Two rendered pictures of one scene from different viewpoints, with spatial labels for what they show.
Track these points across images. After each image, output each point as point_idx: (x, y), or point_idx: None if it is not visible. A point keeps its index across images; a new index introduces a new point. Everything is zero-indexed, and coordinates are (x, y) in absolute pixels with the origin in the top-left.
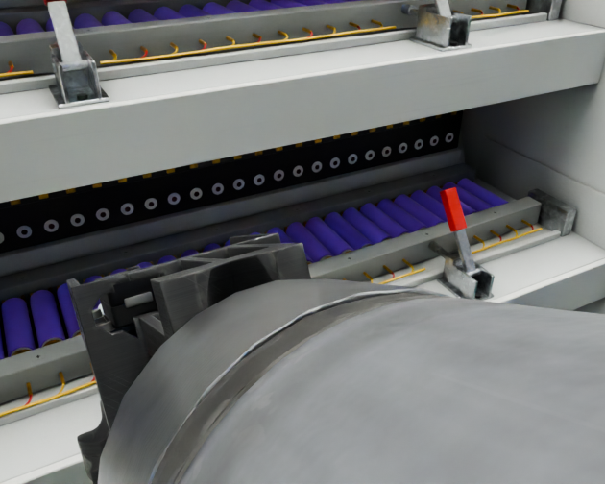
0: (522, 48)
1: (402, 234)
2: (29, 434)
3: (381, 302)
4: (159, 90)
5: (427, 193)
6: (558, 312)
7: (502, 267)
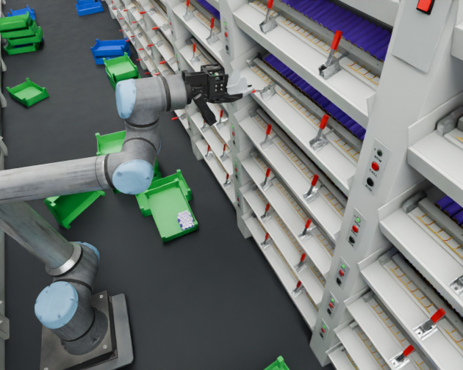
0: (336, 94)
1: (339, 121)
2: (258, 82)
3: (162, 78)
4: (273, 37)
5: None
6: (153, 81)
7: (334, 154)
